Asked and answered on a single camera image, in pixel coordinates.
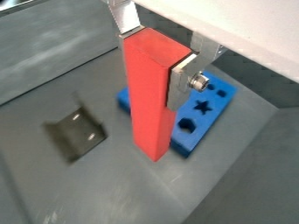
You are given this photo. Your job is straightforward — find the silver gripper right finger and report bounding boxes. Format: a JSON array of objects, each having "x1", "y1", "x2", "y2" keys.
[{"x1": 167, "y1": 32, "x2": 229, "y2": 111}]

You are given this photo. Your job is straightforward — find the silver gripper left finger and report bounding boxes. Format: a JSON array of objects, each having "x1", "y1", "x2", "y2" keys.
[{"x1": 102, "y1": 0, "x2": 145, "y2": 39}]

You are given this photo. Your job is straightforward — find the red rectangular block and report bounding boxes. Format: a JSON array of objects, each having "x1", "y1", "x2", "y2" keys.
[{"x1": 125, "y1": 28, "x2": 191, "y2": 162}]

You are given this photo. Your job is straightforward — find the blue foam shape board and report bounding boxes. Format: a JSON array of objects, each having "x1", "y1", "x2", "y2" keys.
[{"x1": 117, "y1": 71, "x2": 237, "y2": 162}]

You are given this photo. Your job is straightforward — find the black curved holder stand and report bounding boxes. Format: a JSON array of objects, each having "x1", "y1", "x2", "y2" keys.
[{"x1": 42, "y1": 92, "x2": 109, "y2": 165}]

